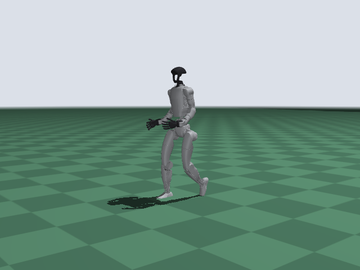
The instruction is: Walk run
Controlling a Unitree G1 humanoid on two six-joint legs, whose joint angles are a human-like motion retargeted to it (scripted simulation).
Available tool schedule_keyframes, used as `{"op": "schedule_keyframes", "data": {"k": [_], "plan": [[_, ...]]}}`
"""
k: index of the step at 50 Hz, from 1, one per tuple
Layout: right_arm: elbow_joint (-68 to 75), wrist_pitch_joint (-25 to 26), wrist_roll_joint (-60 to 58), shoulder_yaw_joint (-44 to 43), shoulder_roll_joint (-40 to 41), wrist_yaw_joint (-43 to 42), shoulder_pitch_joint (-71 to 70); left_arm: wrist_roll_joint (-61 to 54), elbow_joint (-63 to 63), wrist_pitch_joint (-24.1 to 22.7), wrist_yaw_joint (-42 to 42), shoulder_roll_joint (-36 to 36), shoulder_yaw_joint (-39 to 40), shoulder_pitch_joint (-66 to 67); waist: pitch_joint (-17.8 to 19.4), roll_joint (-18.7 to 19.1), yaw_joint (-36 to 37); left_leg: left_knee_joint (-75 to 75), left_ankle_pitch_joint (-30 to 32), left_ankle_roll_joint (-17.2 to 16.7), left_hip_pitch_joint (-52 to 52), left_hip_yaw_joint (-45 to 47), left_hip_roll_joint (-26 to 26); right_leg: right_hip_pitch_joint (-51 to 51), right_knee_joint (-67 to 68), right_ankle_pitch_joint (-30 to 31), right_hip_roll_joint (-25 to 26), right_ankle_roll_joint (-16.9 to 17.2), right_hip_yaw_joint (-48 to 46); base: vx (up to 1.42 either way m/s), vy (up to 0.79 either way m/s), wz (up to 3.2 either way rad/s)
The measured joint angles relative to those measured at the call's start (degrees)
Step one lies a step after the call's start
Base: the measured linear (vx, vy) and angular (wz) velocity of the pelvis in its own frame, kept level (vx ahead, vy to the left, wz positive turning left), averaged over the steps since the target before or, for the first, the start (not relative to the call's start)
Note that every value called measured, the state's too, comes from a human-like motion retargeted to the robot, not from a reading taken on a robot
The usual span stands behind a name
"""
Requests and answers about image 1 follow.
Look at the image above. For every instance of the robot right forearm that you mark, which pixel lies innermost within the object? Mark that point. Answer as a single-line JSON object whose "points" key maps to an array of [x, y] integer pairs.
{"points": [[168, 115]]}

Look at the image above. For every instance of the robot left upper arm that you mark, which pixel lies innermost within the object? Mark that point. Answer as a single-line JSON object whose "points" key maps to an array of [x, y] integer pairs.
{"points": [[189, 93]]}

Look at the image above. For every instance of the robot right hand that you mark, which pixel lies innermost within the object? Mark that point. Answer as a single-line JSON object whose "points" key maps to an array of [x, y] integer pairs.
{"points": [[152, 123]]}

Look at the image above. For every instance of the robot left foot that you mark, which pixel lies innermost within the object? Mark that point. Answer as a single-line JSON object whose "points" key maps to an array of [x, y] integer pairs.
{"points": [[203, 187]]}

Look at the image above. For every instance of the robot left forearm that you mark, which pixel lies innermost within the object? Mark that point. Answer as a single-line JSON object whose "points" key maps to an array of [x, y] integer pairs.
{"points": [[187, 117]]}

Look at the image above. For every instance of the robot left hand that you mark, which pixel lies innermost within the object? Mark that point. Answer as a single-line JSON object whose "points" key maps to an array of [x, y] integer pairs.
{"points": [[171, 124]]}

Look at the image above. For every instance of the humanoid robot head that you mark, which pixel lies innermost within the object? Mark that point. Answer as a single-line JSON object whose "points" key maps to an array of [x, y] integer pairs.
{"points": [[178, 71]]}

